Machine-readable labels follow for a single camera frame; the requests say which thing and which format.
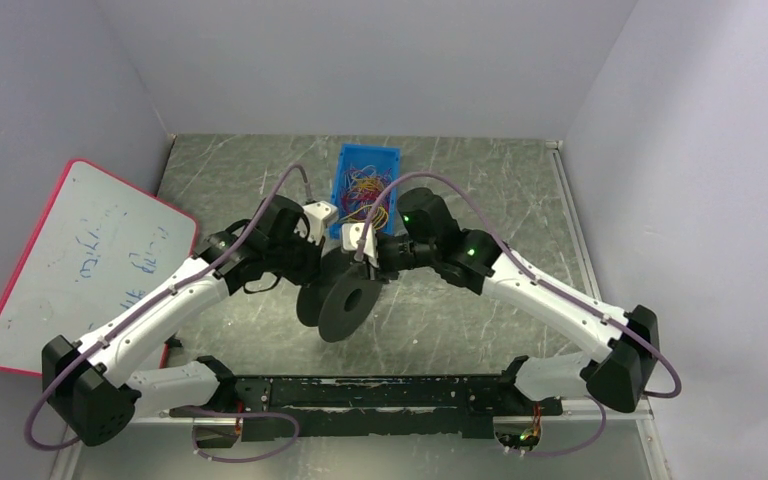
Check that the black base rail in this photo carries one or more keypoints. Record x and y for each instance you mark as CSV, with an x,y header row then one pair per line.
x,y
333,406

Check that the blue plastic bin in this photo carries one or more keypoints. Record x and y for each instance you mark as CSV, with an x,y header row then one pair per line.
x,y
363,172

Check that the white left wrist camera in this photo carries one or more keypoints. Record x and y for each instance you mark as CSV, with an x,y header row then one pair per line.
x,y
317,218

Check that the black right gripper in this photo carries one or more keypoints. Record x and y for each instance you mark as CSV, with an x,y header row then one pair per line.
x,y
379,254

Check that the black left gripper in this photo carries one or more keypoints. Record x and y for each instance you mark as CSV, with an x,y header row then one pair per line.
x,y
311,257

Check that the black cable spool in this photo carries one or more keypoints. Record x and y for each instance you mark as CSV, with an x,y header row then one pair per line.
x,y
340,299

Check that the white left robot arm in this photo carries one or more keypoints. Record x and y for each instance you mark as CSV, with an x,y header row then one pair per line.
x,y
96,383

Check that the pink framed whiteboard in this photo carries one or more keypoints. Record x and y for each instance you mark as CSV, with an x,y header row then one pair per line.
x,y
100,245

